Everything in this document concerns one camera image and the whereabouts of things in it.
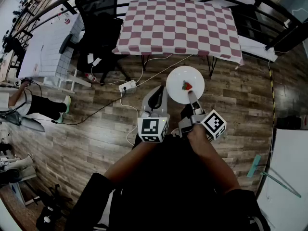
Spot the black cable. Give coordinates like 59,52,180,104
51,91,126,126

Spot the long white cable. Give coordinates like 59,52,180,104
135,53,193,88

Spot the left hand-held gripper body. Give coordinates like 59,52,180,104
137,108,170,143

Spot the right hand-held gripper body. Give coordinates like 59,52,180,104
178,101,227,141

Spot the white desk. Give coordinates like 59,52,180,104
256,128,308,231

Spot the black office chair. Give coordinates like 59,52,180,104
59,0,132,86

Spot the white tiled counter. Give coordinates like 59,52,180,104
18,13,93,91

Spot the black equipment stand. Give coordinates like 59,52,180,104
36,184,73,231

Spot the looped white cable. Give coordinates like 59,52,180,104
119,91,140,146

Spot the white round plate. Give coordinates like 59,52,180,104
166,65,205,105

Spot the person's right forearm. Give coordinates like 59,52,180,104
187,126,241,194

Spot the teal floor mop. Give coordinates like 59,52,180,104
246,154,302,198

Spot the person's left forearm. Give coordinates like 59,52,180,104
103,138,159,185

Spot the yellow black hazard tape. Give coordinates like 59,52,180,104
268,67,277,127

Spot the black bag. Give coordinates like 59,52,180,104
276,115,302,130

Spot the person's black clothing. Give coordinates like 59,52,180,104
61,133,271,231

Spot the white power strip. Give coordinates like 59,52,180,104
118,79,137,93

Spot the red white checkered table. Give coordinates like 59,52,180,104
112,0,245,78

